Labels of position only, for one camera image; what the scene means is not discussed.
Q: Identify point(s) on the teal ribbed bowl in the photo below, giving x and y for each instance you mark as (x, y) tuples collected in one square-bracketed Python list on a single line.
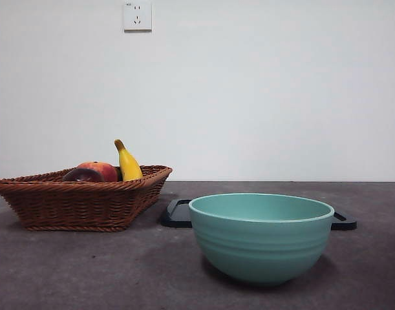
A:
[(258, 252)]

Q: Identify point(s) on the red orange peach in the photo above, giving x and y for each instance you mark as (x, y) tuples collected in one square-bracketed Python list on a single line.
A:
[(105, 171)]

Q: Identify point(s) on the dark purple plum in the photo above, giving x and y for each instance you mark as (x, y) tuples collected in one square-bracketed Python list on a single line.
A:
[(81, 176)]

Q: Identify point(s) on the white wall socket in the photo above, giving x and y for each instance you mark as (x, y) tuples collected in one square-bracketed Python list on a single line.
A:
[(137, 26)]

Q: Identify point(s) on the yellow banana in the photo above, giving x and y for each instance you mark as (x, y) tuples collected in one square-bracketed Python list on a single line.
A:
[(129, 164)]

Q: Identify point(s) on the brown wicker basket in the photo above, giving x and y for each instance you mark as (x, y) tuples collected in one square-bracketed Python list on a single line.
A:
[(81, 206)]

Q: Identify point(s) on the dark rectangular tray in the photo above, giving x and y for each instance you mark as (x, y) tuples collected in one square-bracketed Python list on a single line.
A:
[(174, 220)]

